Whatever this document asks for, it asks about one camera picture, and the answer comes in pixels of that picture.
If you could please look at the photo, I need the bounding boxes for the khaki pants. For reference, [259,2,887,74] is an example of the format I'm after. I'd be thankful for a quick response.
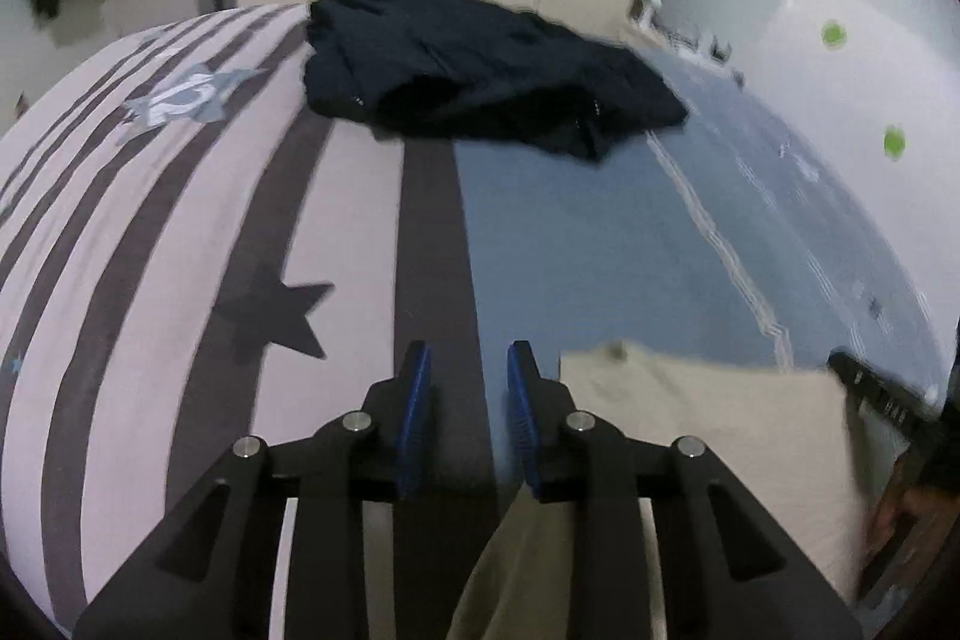
[446,342,878,640]

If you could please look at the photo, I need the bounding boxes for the white headboard with apple stickers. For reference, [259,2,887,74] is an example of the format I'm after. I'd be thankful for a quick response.
[750,0,957,341]

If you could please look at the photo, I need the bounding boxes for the white nightstand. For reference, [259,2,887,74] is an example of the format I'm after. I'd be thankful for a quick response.
[626,14,743,80]

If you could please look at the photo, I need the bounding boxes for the person's right hand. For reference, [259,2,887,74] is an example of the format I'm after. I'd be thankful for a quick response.
[862,482,935,603]

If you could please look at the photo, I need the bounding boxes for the bed with striped star sheet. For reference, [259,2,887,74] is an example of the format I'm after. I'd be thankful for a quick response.
[0,2,953,640]

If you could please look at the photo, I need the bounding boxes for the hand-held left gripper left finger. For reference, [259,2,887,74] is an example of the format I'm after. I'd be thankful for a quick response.
[75,340,434,640]

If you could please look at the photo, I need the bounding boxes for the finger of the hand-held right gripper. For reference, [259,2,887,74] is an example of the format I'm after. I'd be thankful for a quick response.
[827,347,863,397]

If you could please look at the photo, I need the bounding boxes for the dark navy garment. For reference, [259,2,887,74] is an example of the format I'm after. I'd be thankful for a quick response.
[302,0,689,163]

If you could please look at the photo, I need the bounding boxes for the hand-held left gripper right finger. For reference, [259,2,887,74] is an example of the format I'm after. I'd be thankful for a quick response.
[506,340,863,640]

